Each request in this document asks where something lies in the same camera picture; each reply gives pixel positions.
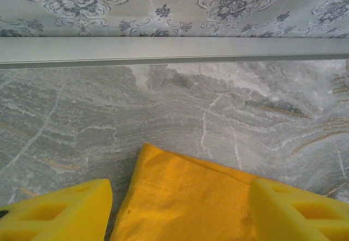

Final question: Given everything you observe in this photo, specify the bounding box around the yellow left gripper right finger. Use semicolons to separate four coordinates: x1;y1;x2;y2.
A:
249;178;349;241

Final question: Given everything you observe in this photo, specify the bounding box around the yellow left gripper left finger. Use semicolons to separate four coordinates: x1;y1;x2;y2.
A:
0;178;113;241

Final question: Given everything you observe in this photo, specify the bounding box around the aluminium frame rail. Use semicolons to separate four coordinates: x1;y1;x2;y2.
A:
0;36;349;70

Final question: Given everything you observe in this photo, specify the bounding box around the yellow t-shirt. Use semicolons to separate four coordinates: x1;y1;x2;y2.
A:
109;142;260;241

